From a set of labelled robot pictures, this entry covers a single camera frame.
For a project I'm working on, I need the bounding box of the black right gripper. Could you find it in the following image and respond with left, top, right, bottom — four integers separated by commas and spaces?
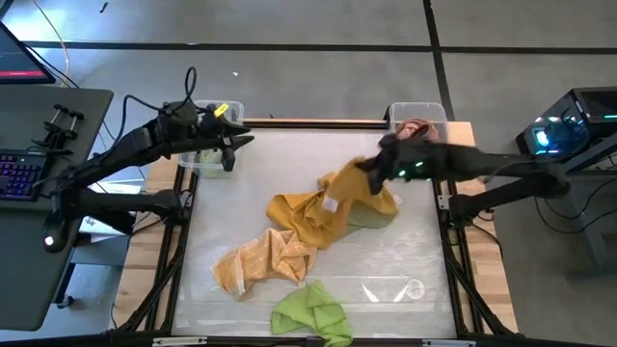
356, 137, 435, 196

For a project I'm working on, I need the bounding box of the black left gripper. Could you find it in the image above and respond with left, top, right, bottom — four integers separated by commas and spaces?
196, 111, 255, 150

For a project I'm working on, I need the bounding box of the pale green towel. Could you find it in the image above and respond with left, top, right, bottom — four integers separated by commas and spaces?
198, 147, 227, 169

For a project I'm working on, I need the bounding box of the salmon pink towel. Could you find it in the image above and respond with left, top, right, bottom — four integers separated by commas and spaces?
395, 118, 441, 144

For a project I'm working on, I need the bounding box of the mustard yellow towel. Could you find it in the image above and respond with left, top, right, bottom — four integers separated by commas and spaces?
265, 156, 401, 251

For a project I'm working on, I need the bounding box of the light orange checked towel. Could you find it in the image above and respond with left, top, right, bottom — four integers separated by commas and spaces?
210, 227, 318, 301

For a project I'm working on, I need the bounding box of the bright green knitted towel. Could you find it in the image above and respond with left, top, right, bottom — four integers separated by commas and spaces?
269, 280, 355, 347

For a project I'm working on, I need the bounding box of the clear plastic bin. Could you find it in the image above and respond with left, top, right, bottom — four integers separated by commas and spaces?
388, 101, 449, 144
176, 99, 246, 178

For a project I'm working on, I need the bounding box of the white glossy table mat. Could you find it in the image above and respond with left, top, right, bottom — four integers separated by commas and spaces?
171, 127, 458, 338

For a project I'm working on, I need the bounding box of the black lit computer tower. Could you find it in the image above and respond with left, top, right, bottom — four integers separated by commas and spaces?
515, 86, 617, 158

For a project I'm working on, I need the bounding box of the black computer mouse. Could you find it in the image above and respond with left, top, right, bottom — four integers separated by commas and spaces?
41, 219, 71, 254

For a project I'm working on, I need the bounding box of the dark grey side desk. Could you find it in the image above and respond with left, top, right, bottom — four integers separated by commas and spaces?
553, 134, 617, 276

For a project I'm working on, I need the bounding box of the black backlit keyboard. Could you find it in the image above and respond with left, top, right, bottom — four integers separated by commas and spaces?
0, 149, 49, 202

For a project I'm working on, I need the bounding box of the black computer monitor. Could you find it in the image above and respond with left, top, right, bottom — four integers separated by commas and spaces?
0, 21, 58, 86

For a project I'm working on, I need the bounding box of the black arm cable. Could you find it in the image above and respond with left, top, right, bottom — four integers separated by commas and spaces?
113, 66, 199, 146

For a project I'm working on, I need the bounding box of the silver frame bracket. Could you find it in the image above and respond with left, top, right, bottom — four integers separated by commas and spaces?
422, 338, 477, 347
151, 336, 209, 347

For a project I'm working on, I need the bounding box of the black metal clamp bracket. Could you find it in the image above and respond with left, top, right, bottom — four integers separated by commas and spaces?
32, 103, 87, 149

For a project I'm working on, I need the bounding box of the pale yellow floor cable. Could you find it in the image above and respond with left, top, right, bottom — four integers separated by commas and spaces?
31, 0, 72, 84

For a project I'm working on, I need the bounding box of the black metal table frame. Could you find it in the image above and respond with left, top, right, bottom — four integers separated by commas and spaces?
109, 117, 520, 347

